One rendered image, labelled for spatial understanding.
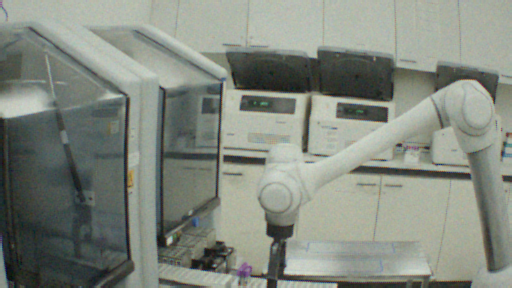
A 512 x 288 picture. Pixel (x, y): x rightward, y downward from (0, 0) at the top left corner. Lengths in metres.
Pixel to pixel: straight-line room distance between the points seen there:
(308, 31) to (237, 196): 1.16
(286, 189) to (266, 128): 2.59
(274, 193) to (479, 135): 0.55
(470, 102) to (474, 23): 2.88
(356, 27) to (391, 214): 1.25
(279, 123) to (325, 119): 0.28
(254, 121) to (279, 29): 0.66
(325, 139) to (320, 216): 0.48
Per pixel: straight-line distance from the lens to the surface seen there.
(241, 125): 4.16
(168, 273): 1.91
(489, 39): 4.40
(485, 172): 1.62
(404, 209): 4.12
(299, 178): 1.58
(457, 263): 4.27
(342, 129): 4.06
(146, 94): 1.67
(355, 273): 2.14
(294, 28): 4.37
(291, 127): 4.09
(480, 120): 1.53
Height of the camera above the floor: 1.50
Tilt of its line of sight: 8 degrees down
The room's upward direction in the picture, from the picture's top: 3 degrees clockwise
